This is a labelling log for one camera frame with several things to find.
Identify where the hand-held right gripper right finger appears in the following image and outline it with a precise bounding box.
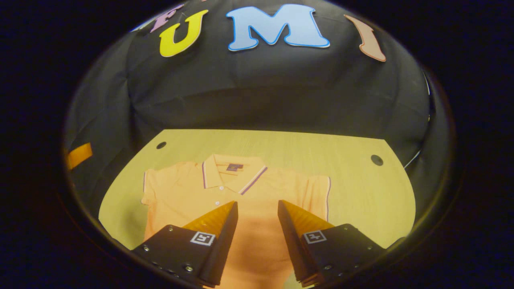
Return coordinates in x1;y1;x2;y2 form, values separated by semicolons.
277;199;387;286

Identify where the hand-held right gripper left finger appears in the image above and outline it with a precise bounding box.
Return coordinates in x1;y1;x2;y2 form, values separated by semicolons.
132;201;239;287

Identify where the orange polo T-shirt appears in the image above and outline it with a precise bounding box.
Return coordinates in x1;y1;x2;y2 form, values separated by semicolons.
141;154;332;289

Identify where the black backdrop cloth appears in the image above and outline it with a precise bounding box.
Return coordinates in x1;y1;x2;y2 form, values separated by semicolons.
63;0;438;241

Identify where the white cable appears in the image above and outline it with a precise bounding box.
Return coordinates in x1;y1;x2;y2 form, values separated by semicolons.
404;149;422;169

